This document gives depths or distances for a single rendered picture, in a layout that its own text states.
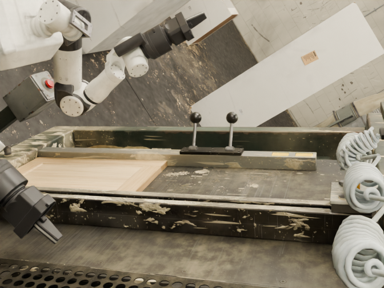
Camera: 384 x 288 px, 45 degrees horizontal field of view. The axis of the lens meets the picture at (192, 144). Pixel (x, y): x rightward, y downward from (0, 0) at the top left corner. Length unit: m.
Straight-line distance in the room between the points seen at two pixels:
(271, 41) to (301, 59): 4.51
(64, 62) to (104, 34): 2.48
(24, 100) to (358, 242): 1.55
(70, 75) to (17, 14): 0.36
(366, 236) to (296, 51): 4.47
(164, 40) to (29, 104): 0.69
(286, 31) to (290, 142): 7.88
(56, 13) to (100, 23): 2.81
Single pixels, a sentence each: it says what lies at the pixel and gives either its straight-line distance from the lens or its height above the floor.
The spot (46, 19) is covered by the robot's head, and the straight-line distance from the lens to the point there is 1.23.
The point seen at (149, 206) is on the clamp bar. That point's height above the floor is 1.43.
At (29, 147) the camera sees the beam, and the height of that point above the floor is 0.87.
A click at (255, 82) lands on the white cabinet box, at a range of 5.14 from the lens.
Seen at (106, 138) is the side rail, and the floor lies 1.01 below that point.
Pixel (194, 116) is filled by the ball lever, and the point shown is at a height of 1.45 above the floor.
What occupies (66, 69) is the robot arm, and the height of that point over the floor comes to 1.21.
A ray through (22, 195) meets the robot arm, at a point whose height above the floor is 1.29.
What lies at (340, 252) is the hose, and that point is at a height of 1.86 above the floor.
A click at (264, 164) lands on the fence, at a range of 1.43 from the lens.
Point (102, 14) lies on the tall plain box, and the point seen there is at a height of 0.38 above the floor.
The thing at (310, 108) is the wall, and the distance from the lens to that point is 9.61.
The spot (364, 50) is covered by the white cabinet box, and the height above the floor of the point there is 1.90.
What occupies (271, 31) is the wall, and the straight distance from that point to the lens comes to 9.52.
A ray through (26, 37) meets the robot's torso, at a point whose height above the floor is 1.33.
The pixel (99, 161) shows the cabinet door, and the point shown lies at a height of 1.11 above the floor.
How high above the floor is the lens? 2.01
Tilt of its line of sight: 24 degrees down
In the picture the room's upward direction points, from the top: 59 degrees clockwise
